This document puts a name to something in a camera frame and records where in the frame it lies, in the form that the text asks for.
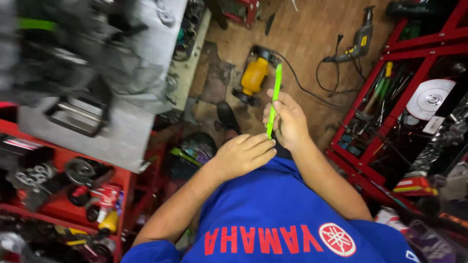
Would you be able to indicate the black round helmet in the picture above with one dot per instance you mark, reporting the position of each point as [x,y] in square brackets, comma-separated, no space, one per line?
[199,146]

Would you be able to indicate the grey machine housing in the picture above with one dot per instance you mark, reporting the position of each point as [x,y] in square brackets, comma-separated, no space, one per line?
[120,138]

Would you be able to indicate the green plastic stick tool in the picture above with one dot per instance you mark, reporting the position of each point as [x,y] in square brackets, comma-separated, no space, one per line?
[276,82]

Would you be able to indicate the person's right hand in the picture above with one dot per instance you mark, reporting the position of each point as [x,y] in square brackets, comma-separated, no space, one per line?
[292,122]

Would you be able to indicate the red parts shelf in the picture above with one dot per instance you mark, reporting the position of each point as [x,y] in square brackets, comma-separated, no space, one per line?
[65,197]

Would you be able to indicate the person's left hand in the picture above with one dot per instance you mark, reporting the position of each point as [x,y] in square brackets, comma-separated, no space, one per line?
[236,157]

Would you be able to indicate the black flat scrap piece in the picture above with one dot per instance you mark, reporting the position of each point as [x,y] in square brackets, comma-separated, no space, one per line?
[270,23]

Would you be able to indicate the blue printed shirt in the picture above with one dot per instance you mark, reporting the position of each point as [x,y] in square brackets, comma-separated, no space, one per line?
[270,219]

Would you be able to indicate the clear plastic bag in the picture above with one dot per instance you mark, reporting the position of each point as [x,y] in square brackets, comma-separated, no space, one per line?
[429,244]

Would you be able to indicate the black shoe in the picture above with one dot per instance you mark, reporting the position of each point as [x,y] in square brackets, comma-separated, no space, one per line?
[227,117]

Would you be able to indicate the white red packet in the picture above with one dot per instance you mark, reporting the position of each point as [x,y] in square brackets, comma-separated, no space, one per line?
[389,217]

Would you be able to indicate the red metal stand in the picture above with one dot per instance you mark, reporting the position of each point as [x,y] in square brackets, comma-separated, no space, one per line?
[248,11]

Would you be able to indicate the red tool rack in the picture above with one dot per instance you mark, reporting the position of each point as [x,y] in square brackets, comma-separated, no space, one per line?
[402,109]

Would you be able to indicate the grey electric drill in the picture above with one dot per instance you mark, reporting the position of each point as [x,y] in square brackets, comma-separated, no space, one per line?
[360,42]

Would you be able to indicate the red yellow flat box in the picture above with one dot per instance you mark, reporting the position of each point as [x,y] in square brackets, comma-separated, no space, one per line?
[413,186]

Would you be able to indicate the beige cluttered workbench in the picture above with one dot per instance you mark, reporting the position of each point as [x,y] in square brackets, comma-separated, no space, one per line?
[188,69]

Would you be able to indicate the yellow angle grinder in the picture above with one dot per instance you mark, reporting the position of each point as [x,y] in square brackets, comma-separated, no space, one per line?
[254,76]

